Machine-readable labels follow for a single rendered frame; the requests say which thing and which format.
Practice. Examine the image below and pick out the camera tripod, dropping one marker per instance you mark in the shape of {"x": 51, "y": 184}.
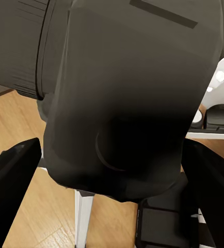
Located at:
{"x": 83, "y": 201}

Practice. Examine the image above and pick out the digital camera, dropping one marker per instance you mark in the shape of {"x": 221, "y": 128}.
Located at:
{"x": 121, "y": 82}

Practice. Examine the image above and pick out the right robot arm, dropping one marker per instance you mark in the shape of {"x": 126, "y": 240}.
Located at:
{"x": 211, "y": 126}

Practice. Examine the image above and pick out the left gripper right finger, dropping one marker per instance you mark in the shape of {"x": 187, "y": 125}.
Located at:
{"x": 204, "y": 170}

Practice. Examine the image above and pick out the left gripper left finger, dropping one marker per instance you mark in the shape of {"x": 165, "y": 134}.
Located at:
{"x": 17, "y": 167}

